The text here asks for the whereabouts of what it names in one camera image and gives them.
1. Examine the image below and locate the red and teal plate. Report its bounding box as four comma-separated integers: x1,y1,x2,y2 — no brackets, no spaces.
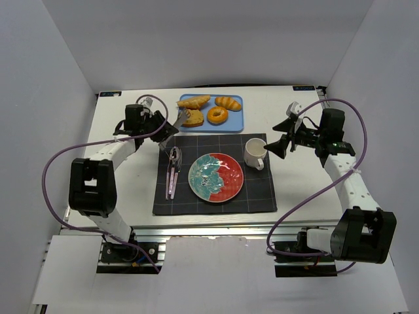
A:
187,153,244,203

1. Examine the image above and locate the pink handled knife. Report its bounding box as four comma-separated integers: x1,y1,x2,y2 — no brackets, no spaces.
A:
170,152,182,200

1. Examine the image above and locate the flat golden bread piece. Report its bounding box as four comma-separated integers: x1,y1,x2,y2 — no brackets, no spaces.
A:
177,95,211,110

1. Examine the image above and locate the dark grey checked placemat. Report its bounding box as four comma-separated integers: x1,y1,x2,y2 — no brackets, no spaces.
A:
153,133,277,216

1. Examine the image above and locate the orange ring donut bread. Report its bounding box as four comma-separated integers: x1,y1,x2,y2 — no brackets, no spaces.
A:
207,106,228,125

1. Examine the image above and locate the white ceramic mug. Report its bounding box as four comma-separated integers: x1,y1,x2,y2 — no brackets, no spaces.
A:
244,138,267,171

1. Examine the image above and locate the striped croissant roll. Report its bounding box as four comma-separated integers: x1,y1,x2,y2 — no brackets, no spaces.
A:
215,96,242,111

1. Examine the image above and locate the aluminium table frame rail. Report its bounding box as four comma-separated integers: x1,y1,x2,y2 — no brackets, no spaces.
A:
59,221,333,255

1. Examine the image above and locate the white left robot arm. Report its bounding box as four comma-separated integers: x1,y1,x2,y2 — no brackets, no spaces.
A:
69,104,179,242

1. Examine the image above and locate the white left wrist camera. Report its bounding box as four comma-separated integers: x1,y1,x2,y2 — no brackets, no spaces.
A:
139,97,153,109

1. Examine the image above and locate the brown bread slice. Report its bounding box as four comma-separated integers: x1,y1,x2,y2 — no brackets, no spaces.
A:
182,109,204,128

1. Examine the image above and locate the pink handled spoon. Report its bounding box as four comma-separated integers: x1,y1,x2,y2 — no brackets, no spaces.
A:
168,147,182,199

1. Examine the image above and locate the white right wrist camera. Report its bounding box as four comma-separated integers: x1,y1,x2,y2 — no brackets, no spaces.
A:
286,101,302,117

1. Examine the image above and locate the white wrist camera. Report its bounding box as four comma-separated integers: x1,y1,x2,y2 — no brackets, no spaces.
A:
286,101,302,117
139,97,153,109

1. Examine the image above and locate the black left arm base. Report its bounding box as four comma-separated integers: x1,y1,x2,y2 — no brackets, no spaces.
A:
96,236,165,275

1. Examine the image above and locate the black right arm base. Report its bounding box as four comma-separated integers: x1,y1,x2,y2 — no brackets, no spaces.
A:
272,229,337,278

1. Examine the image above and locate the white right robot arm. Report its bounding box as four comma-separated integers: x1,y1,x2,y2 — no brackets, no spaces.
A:
265,103,397,264

